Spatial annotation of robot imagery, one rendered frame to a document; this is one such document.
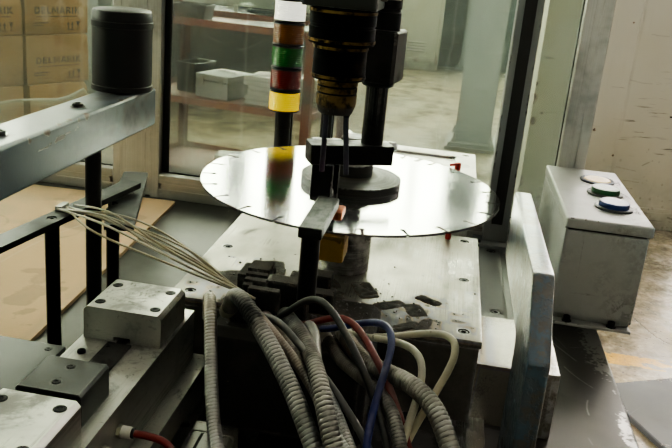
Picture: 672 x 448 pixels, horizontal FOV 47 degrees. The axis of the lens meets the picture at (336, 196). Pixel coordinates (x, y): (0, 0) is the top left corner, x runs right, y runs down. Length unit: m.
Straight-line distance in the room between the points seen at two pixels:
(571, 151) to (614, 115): 2.73
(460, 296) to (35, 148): 0.47
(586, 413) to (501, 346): 0.13
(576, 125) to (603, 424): 0.57
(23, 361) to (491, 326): 0.47
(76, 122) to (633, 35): 3.51
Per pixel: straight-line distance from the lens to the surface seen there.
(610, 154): 4.08
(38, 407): 0.56
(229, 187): 0.81
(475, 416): 0.82
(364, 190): 0.81
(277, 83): 1.11
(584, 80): 1.29
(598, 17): 1.28
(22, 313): 1.00
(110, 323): 0.70
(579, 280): 1.07
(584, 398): 0.93
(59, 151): 0.65
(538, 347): 0.52
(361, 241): 0.86
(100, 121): 0.71
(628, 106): 4.04
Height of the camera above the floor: 1.19
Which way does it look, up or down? 17 degrees down
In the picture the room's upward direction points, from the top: 5 degrees clockwise
